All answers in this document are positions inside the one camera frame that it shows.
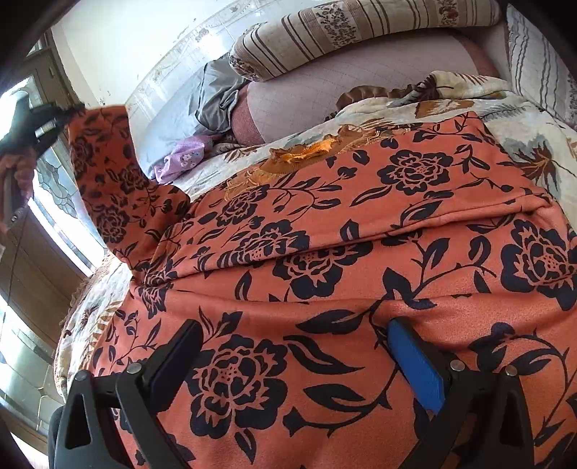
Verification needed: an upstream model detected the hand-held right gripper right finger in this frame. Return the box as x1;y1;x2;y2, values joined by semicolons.
388;317;535;469

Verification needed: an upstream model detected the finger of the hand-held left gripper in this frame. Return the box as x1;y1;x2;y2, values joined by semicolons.
34;104;86;124
35;118;68;154

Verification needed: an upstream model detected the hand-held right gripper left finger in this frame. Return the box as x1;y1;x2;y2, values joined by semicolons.
54;318;204;469

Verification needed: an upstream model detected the orange floral garment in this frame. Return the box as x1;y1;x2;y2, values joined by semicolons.
67;105;577;469

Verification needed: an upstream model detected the person's left hand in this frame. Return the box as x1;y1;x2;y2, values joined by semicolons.
0;152;34;235

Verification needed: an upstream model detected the light blue bedding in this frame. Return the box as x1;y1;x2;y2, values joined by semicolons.
126;81;235;181

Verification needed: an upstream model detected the purple cloth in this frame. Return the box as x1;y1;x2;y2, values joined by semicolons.
153;135;215;185

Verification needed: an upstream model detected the wooden door with glass panes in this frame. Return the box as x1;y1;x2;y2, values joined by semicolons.
0;31;109;452

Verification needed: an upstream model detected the grey cloth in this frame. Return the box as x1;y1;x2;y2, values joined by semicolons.
195;56;248;136

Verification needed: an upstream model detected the leaf print blanket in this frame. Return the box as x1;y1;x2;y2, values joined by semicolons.
54;72;577;398

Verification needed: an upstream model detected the mauve pillow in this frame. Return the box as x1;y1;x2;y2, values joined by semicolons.
231;34;501;147

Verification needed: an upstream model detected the striped floral pillow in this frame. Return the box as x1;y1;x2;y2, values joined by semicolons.
228;0;503;83

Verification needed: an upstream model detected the striped cushion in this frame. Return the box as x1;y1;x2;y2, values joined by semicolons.
505;4;577;131

